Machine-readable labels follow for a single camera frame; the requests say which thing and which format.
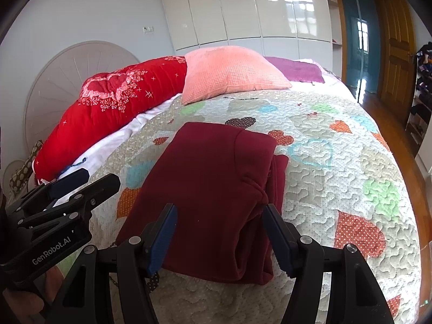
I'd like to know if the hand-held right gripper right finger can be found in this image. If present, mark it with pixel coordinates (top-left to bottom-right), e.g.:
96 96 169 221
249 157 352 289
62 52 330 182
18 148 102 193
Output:
263 204 394 324

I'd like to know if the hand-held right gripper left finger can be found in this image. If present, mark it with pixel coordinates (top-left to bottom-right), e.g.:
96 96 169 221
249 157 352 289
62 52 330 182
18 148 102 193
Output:
44 204 178 324

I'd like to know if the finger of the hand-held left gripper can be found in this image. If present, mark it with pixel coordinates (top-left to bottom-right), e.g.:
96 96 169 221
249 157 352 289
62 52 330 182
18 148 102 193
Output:
7 168 90 217
17 173 121 234

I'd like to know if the maroon knit garment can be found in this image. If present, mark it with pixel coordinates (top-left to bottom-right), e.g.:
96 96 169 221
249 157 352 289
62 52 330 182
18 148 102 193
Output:
115 121 289 286

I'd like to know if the person's left hand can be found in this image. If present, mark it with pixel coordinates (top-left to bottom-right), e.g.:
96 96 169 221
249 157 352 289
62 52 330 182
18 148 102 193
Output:
0 288 45 317

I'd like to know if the polka dot cloth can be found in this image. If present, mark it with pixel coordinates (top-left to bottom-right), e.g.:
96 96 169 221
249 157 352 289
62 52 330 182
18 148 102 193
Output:
9 140 44 193

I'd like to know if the heart patterned quilted bedspread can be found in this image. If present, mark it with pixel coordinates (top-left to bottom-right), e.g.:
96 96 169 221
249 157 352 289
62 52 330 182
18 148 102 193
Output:
50 88 423 324

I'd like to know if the red floral quilt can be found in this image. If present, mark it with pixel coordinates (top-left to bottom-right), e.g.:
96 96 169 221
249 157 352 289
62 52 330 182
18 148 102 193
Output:
34 55 188 183

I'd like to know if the round white headboard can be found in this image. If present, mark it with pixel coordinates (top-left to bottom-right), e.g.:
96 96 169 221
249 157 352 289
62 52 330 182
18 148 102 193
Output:
23 40 141 157

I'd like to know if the purple cushion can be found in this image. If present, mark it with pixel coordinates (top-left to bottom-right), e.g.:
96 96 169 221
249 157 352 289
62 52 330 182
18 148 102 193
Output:
265 56 325 84

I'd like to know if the white box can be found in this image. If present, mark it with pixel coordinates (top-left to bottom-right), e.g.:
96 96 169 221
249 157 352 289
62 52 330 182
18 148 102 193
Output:
415 134 432 173

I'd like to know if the pink textured pillow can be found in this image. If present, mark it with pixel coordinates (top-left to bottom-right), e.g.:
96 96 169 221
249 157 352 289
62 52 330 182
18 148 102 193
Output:
180 45 293 106

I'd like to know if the cluttered storage rack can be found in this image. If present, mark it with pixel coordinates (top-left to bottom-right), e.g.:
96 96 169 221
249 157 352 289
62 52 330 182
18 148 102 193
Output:
405 42 432 149

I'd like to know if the wooden door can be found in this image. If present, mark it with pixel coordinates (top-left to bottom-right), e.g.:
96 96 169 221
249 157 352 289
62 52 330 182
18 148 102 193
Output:
378 0 418 123

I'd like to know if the glossy white wardrobe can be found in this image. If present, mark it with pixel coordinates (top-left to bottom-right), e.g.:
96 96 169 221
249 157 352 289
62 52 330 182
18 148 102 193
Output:
158 0 343 65

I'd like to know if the wooden door frame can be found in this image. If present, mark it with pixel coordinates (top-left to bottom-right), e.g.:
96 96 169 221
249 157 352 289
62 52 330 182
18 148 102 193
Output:
332 0 383 103

